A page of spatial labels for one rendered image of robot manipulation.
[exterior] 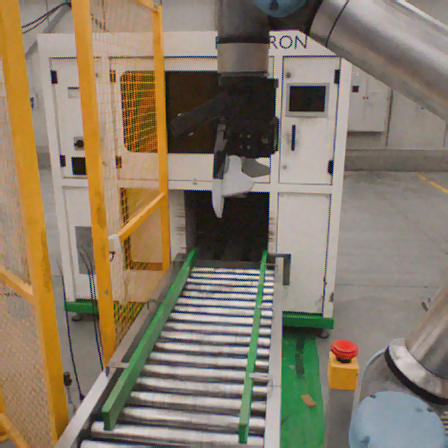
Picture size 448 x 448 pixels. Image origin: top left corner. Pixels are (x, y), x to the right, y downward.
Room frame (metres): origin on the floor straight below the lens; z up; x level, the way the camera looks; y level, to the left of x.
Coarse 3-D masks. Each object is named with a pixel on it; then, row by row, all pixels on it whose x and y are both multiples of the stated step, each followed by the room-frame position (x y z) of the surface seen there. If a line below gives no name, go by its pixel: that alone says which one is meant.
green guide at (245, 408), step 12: (264, 252) 2.75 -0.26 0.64; (264, 264) 2.54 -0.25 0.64; (276, 264) 2.54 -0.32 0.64; (264, 276) 2.54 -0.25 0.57; (252, 324) 1.84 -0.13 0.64; (252, 336) 1.74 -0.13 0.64; (252, 348) 1.64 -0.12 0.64; (252, 360) 1.56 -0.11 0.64; (252, 372) 1.48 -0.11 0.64; (252, 384) 1.50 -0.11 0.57; (240, 408) 1.28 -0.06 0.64; (240, 420) 1.23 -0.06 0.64; (240, 432) 1.21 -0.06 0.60
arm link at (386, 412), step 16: (368, 400) 0.52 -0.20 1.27; (384, 400) 0.52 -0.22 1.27; (400, 400) 0.52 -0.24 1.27; (416, 400) 0.52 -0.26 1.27; (368, 416) 0.50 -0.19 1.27; (384, 416) 0.50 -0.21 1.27; (400, 416) 0.50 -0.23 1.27; (416, 416) 0.49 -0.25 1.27; (432, 416) 0.49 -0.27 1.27; (352, 432) 0.49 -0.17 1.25; (368, 432) 0.47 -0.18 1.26; (384, 432) 0.47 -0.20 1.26; (400, 432) 0.47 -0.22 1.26; (416, 432) 0.47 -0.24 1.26; (432, 432) 0.47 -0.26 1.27
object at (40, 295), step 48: (0, 0) 1.31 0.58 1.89; (0, 48) 1.34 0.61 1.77; (0, 96) 1.46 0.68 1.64; (0, 144) 1.49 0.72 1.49; (48, 288) 1.33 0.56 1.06; (0, 336) 1.74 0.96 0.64; (48, 336) 1.32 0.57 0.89; (0, 384) 1.88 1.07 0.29; (48, 384) 1.32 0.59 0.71; (0, 432) 1.85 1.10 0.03; (48, 432) 1.43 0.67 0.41
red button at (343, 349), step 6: (336, 342) 1.04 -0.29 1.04; (342, 342) 1.04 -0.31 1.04; (348, 342) 1.04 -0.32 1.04; (336, 348) 1.01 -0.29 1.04; (342, 348) 1.01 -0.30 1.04; (348, 348) 1.01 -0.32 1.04; (354, 348) 1.01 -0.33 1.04; (336, 354) 1.00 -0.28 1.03; (342, 354) 1.00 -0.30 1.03; (348, 354) 1.00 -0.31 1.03; (354, 354) 1.00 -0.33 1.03; (342, 360) 1.01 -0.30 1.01; (348, 360) 1.01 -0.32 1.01
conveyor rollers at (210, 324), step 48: (192, 288) 2.44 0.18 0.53; (240, 288) 2.41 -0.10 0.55; (192, 336) 1.90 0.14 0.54; (240, 336) 1.89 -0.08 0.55; (144, 384) 1.55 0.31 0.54; (192, 384) 1.54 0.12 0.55; (240, 384) 1.53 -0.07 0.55; (96, 432) 1.29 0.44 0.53; (144, 432) 1.28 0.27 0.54; (192, 432) 1.27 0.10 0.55
